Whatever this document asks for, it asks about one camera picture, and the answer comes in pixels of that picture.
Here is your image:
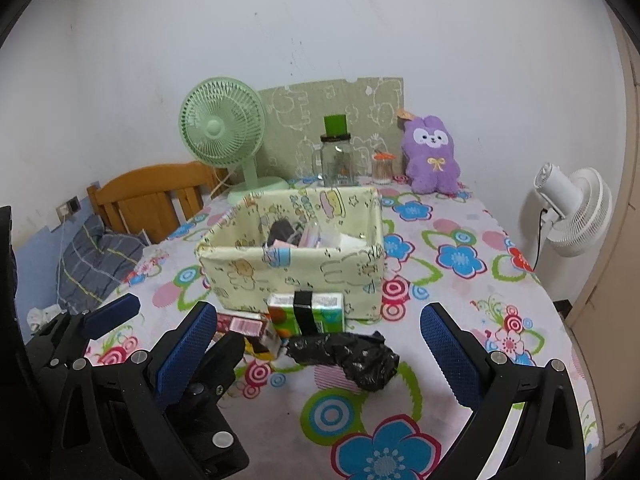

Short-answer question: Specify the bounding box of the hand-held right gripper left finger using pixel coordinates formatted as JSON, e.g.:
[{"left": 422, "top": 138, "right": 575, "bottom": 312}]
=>
[{"left": 50, "top": 301, "right": 218, "bottom": 480}]

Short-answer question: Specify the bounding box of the small yellow printed carton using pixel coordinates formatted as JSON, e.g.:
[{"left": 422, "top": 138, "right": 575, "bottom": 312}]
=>
[{"left": 215, "top": 311, "right": 282, "bottom": 361}]

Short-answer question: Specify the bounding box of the green desk fan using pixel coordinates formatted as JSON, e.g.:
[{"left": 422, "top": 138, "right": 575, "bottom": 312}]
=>
[{"left": 179, "top": 76, "right": 291, "bottom": 206}]

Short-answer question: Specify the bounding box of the pink printed packet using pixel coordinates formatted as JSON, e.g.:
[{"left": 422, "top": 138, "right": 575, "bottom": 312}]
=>
[{"left": 300, "top": 222, "right": 326, "bottom": 248}]

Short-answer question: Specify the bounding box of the purple plush rabbit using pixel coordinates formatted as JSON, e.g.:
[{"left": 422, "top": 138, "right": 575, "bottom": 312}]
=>
[{"left": 397, "top": 108, "right": 462, "bottom": 196}]

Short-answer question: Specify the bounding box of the cotton swab tub orange lid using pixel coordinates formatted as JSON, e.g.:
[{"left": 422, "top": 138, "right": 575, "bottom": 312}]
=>
[{"left": 371, "top": 152, "right": 397, "bottom": 184}]

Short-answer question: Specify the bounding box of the wall socket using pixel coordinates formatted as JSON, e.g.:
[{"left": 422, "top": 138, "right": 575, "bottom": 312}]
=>
[{"left": 56, "top": 197, "right": 82, "bottom": 221}]

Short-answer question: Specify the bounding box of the green juice carton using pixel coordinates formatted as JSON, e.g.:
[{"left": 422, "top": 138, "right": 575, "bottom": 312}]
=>
[{"left": 266, "top": 291, "right": 346, "bottom": 337}]

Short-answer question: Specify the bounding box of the black fan cable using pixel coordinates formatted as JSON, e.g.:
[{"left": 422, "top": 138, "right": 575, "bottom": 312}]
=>
[{"left": 530, "top": 207, "right": 548, "bottom": 273}]

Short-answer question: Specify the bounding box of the beige door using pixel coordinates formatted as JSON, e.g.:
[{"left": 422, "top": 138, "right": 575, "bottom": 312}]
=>
[{"left": 565, "top": 10, "right": 640, "bottom": 461}]

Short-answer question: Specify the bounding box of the white charging cable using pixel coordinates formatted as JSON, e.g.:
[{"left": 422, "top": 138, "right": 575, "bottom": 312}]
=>
[{"left": 56, "top": 215, "right": 69, "bottom": 306}]

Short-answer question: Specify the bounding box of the wooden bed headboard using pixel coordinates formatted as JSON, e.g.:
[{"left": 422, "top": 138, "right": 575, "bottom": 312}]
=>
[{"left": 86, "top": 161, "right": 231, "bottom": 241}]

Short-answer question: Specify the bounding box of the white desk fan cable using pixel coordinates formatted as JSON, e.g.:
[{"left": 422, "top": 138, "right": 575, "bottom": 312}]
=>
[{"left": 210, "top": 170, "right": 236, "bottom": 198}]

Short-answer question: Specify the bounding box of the crumpled white grey cloth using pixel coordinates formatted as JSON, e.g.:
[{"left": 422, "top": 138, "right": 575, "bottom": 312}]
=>
[{"left": 27, "top": 305, "right": 63, "bottom": 331}]

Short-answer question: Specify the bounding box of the yellow printed fabric storage box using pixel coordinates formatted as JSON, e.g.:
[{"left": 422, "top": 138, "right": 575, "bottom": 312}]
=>
[{"left": 195, "top": 186, "right": 386, "bottom": 322}]

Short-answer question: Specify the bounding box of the black plastic bag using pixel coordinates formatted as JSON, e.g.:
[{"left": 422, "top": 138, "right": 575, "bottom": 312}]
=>
[{"left": 286, "top": 331, "right": 401, "bottom": 392}]

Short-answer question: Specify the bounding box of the green patterned board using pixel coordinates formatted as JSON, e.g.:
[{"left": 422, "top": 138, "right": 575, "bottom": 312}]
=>
[{"left": 257, "top": 77, "right": 405, "bottom": 181}]

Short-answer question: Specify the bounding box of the grey plaid pillow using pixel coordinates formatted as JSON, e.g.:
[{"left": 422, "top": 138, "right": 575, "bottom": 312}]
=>
[{"left": 59, "top": 215, "right": 151, "bottom": 311}]

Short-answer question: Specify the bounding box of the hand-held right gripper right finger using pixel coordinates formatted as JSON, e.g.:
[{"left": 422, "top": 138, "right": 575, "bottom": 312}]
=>
[{"left": 419, "top": 302, "right": 587, "bottom": 480}]

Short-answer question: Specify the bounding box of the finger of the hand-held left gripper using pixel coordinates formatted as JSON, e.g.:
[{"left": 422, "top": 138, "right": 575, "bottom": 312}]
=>
[
  {"left": 27, "top": 294, "right": 142, "bottom": 366},
  {"left": 170, "top": 331, "right": 250, "bottom": 478}
]

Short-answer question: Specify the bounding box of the white standing fan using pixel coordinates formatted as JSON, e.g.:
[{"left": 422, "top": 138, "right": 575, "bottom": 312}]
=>
[{"left": 532, "top": 162, "right": 613, "bottom": 259}]

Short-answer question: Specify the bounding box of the glass jar with green lid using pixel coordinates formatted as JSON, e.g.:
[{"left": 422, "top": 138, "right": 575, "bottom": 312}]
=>
[{"left": 312, "top": 115, "right": 358, "bottom": 188}]

